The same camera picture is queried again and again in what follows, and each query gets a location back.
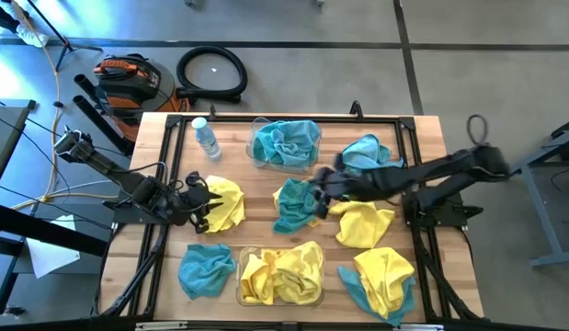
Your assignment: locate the orange black shop vacuum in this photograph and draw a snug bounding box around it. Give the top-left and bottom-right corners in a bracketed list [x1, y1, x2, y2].
[91, 53, 192, 143]

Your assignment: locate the black vacuum hose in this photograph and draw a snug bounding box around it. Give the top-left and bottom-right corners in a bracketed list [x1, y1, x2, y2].
[175, 44, 249, 105]

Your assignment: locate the black vacuum wand tube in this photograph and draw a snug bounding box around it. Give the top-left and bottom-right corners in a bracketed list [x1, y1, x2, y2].
[74, 73, 110, 111]
[72, 94, 136, 156]

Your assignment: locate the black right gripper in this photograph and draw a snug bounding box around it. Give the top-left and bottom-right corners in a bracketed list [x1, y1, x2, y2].
[310, 167, 358, 221]

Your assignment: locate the black tripod stand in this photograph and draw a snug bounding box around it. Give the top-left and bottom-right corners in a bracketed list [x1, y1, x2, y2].
[26, 0, 104, 73]

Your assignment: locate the white paper sheet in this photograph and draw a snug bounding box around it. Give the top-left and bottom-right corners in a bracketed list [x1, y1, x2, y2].
[25, 213, 82, 280]

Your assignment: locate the clear plastic water bottle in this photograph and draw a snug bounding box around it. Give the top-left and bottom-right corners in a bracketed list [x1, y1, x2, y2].
[190, 116, 223, 163]

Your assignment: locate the black metal table frame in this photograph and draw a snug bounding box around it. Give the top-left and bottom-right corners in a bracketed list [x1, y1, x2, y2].
[93, 99, 487, 323]

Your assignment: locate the clear plastic basket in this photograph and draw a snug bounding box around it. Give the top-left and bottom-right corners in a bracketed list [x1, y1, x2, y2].
[235, 245, 326, 308]
[245, 116, 324, 175]

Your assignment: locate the person's leg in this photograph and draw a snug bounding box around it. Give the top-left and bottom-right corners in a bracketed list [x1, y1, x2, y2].
[0, 0, 51, 49]

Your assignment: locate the grey side table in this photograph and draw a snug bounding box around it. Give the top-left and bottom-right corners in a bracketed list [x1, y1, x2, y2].
[0, 98, 38, 185]

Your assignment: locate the grey metal stand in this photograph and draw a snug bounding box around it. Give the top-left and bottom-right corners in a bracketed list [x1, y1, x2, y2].
[513, 117, 569, 268]

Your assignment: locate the blue microfiber towel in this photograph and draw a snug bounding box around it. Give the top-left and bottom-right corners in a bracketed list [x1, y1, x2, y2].
[341, 132, 404, 178]
[176, 242, 238, 301]
[271, 177, 320, 234]
[337, 265, 417, 327]
[265, 120, 322, 167]
[252, 120, 294, 169]

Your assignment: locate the black beam structure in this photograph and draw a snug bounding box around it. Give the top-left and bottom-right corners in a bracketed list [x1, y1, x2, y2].
[0, 201, 111, 318]

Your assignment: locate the black cable loop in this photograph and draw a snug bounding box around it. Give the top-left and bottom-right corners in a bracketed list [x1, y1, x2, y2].
[465, 113, 491, 147]

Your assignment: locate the yellow extension cord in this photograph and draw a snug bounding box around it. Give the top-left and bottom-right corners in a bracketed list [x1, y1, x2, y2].
[10, 0, 124, 211]

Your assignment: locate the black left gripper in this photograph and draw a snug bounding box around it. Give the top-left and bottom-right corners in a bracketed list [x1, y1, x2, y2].
[173, 185, 223, 234]

